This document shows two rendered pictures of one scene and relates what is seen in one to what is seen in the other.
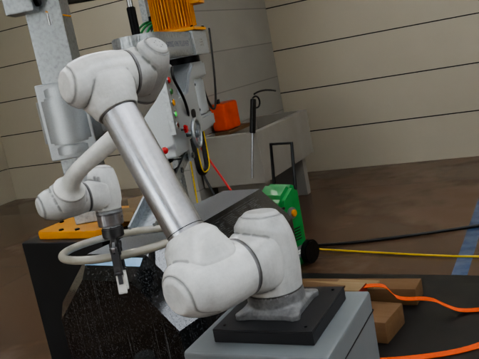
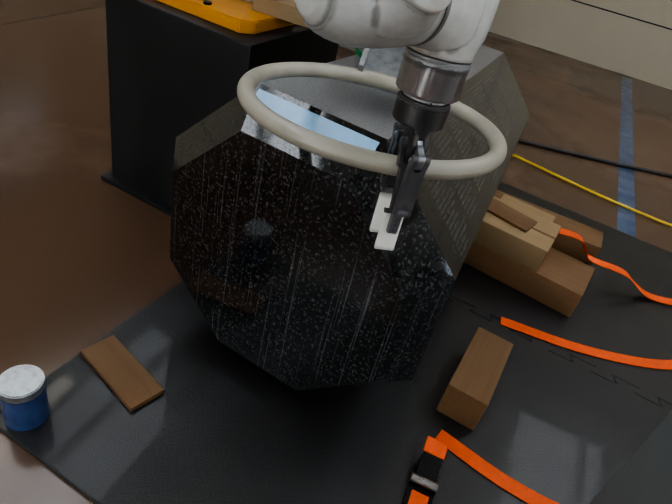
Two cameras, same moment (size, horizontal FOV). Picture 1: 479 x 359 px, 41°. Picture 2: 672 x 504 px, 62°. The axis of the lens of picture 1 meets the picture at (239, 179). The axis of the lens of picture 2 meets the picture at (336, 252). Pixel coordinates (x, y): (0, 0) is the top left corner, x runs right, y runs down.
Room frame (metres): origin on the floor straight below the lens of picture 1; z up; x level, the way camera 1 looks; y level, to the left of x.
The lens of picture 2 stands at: (1.45, 0.67, 1.28)
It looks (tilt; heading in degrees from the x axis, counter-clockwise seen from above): 36 degrees down; 349
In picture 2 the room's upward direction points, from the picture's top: 14 degrees clockwise
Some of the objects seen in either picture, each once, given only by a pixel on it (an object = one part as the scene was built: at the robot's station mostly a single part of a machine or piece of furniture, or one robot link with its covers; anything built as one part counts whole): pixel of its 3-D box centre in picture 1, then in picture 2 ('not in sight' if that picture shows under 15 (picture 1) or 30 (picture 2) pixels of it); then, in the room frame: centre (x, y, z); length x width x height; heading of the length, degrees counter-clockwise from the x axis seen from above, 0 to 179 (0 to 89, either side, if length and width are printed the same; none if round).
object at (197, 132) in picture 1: (189, 134); not in sight; (3.12, 0.19, 1.19); 0.15 x 0.10 x 0.15; 167
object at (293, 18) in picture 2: (123, 214); (286, 8); (3.40, 0.65, 0.81); 0.20 x 0.10 x 0.05; 66
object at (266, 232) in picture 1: (264, 250); not in sight; (1.65, -0.03, 1.00); 0.18 x 0.16 x 0.22; 131
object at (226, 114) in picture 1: (227, 114); not in sight; (6.24, -0.01, 0.99); 0.50 x 0.22 x 0.33; 153
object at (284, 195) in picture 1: (277, 206); not in sight; (4.45, -0.23, 0.43); 0.35 x 0.35 x 0.87; 43
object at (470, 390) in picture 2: not in sight; (476, 375); (2.56, -0.06, 0.07); 0.30 x 0.12 x 0.12; 148
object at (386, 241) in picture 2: (121, 283); (389, 229); (2.14, 0.47, 0.83); 0.03 x 0.01 x 0.07; 92
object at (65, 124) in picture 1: (108, 110); not in sight; (3.61, 0.64, 1.36); 0.74 x 0.34 x 0.25; 98
